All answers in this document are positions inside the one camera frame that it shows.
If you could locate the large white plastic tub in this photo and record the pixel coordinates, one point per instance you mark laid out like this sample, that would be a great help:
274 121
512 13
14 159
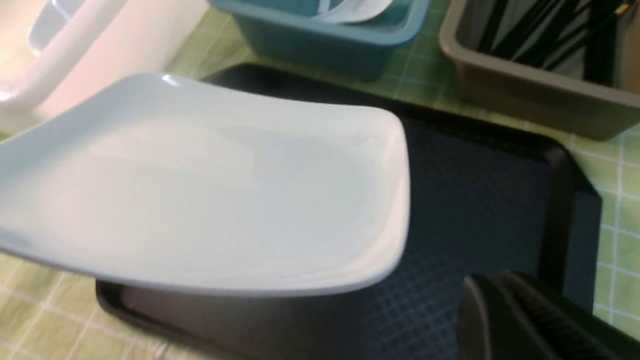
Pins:
56 53

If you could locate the black serving tray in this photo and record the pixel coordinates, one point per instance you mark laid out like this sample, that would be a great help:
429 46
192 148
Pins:
484 199

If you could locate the large white square plate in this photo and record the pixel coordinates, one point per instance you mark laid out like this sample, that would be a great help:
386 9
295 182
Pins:
170 183

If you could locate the white spoon lower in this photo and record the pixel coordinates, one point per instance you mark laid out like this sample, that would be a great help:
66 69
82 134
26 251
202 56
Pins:
350 11

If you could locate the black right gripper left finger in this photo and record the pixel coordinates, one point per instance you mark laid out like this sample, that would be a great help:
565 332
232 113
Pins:
492 325

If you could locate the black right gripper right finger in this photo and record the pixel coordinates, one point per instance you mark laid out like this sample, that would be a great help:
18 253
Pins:
572 332

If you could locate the teal plastic bin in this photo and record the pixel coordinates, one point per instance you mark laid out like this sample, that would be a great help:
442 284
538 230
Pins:
286 30

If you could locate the brown plastic bin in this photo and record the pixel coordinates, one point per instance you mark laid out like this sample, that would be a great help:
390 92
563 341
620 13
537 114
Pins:
566 103

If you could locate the black chopsticks bundle in bin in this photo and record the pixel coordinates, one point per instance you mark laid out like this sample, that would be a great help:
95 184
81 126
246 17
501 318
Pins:
551 32

